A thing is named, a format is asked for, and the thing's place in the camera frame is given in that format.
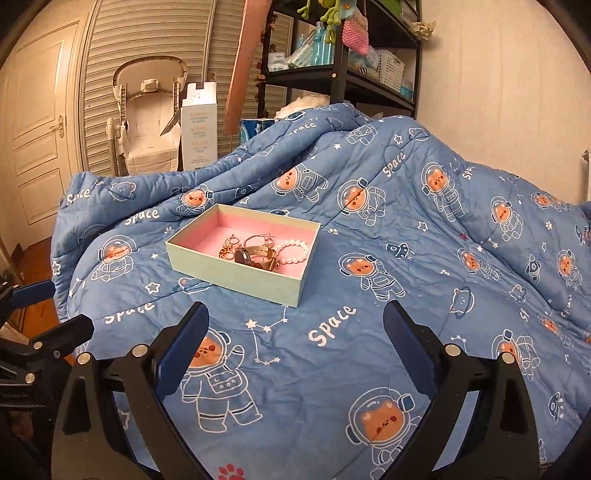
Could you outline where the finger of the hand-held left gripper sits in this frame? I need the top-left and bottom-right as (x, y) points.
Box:
(0, 315), (96, 385)
(0, 273), (57, 334)

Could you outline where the pink board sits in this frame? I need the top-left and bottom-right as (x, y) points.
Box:
(225, 0), (271, 125)

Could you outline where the green frog plush toy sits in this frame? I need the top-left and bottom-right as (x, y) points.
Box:
(295, 0), (354, 44)

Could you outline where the light blue pack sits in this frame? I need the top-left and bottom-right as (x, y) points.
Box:
(347, 44), (382, 75)

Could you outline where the white fluffy cloth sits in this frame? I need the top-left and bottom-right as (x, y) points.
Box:
(276, 95), (334, 121)

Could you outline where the blue bottle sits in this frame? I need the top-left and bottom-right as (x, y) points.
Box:
(311, 25), (336, 66)

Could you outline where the gold chain jewelry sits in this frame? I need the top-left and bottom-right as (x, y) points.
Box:
(218, 235), (241, 262)

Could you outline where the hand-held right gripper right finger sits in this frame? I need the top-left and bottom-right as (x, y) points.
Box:
(378, 299), (543, 480)

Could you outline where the blue space print blanket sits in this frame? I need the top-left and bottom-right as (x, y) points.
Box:
(50, 102), (591, 480)

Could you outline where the beige strap wristwatch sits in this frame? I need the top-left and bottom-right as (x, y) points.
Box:
(233, 244), (279, 273)

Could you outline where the white plastic basket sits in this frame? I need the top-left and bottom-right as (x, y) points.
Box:
(375, 48), (406, 90)

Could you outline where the pink crocheted bag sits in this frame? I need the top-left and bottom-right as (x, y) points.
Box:
(342, 7), (370, 58)

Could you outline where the pearl bracelet with gold charm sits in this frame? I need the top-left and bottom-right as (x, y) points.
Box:
(274, 240), (310, 267)

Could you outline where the beige folded high chair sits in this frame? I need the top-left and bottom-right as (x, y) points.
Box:
(105, 56), (190, 176)

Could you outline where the louvered closet door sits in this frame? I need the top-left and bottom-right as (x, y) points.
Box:
(81, 0), (287, 174)

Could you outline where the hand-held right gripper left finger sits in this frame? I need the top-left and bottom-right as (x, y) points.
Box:
(51, 301), (213, 480)

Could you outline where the blue plastic package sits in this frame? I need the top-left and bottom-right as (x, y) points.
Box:
(239, 117), (278, 147)

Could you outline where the teal box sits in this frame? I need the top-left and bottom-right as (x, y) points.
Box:
(288, 46), (315, 70)

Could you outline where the tall white carton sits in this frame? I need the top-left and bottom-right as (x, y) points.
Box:
(180, 80), (219, 171)

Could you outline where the silver bangle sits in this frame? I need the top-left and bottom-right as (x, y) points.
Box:
(242, 233), (276, 252)

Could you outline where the pink lined jewelry box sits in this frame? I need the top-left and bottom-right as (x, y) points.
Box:
(165, 203), (322, 308)

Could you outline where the black metal shelf rack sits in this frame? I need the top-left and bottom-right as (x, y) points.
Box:
(261, 0), (423, 123)

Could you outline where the beige panel door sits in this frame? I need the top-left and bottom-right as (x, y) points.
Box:
(0, 21), (90, 245)

